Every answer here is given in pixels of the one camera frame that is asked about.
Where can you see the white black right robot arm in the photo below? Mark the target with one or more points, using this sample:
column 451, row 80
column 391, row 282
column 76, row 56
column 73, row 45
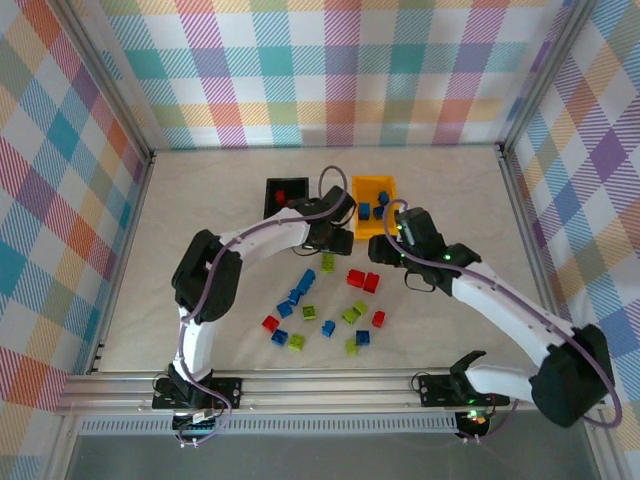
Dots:
column 505, row 305

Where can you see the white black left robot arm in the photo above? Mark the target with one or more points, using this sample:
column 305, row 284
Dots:
column 200, row 345

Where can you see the long green lego brick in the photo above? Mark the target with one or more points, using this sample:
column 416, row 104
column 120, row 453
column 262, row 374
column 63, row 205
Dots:
column 328, row 263

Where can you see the yellow plastic bin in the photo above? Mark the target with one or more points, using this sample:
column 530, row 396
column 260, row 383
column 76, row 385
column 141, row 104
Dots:
column 372, row 182

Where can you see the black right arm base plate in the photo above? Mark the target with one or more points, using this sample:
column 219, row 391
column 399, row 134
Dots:
column 432, row 390

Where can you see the white plastic bin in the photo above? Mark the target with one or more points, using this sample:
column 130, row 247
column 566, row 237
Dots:
column 331, row 182

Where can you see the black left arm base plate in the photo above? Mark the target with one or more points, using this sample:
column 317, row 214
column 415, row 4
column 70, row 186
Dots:
column 226, row 392

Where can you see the aluminium side rail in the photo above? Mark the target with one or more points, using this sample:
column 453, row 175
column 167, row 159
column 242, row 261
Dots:
column 531, row 225
column 126, row 250

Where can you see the red lego brick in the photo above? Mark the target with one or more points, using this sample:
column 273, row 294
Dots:
column 280, row 196
column 355, row 278
column 379, row 319
column 371, row 283
column 270, row 323

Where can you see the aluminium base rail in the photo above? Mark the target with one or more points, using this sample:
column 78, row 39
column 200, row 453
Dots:
column 325, row 390

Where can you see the long blue lego brick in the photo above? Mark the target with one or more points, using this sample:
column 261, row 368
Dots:
column 306, row 280

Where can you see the small circuit board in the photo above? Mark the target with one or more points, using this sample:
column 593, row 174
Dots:
column 200, row 416
column 472, row 417

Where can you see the black plastic bin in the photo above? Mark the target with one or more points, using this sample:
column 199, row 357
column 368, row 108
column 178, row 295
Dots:
column 272, row 211

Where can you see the aluminium frame post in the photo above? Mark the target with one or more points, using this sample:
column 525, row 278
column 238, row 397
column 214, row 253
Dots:
column 545, row 75
column 107, row 80

